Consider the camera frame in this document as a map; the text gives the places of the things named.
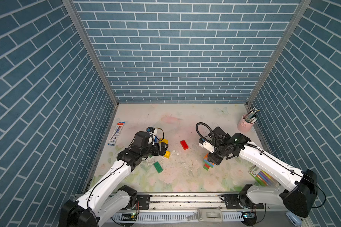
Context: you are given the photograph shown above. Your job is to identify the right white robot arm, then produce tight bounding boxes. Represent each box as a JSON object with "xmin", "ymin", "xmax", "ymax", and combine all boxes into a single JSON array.
[{"xmin": 195, "ymin": 122, "xmax": 323, "ymax": 218}]

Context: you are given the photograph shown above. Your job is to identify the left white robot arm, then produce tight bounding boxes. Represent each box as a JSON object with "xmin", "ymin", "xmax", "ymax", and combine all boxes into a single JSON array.
[{"xmin": 58, "ymin": 127, "xmax": 168, "ymax": 227}]

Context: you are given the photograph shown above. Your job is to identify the yellow square lego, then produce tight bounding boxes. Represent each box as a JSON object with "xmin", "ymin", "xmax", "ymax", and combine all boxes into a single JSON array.
[{"xmin": 164, "ymin": 151, "xmax": 171, "ymax": 159}]

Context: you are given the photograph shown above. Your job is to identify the red long lego brick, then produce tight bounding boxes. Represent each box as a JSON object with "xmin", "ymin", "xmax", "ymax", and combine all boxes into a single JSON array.
[{"xmin": 180, "ymin": 140, "xmax": 189, "ymax": 150}]

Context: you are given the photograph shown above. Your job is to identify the pen package box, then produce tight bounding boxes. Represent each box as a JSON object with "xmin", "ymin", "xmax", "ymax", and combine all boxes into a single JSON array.
[{"xmin": 107, "ymin": 122, "xmax": 125, "ymax": 146}]

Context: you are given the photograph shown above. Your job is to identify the pink pen cup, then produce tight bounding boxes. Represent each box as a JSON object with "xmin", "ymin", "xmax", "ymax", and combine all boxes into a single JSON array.
[{"xmin": 237, "ymin": 114, "xmax": 256, "ymax": 133}]

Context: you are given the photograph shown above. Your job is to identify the pens in cup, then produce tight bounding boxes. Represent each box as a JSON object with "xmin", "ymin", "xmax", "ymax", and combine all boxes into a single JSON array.
[{"xmin": 243, "ymin": 107, "xmax": 260, "ymax": 124}]

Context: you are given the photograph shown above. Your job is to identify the coloured marker pack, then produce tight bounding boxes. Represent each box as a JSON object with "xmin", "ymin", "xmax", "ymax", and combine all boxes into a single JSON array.
[{"xmin": 249, "ymin": 166, "xmax": 278, "ymax": 187}]

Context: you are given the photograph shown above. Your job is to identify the light blue object corner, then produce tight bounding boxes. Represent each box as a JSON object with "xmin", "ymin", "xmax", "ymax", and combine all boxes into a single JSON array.
[{"xmin": 286, "ymin": 211, "xmax": 302, "ymax": 227}]

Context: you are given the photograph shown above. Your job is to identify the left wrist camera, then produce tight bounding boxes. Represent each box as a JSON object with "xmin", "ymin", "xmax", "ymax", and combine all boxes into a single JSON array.
[{"xmin": 146, "ymin": 126, "xmax": 157, "ymax": 144}]

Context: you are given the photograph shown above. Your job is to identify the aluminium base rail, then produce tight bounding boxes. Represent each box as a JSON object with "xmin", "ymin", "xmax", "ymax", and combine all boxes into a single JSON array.
[{"xmin": 103, "ymin": 193, "xmax": 294, "ymax": 227}]

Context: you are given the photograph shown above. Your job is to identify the grey clamp handle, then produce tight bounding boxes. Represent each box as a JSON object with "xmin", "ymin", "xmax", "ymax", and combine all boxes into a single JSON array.
[{"xmin": 186, "ymin": 209, "xmax": 224, "ymax": 223}]

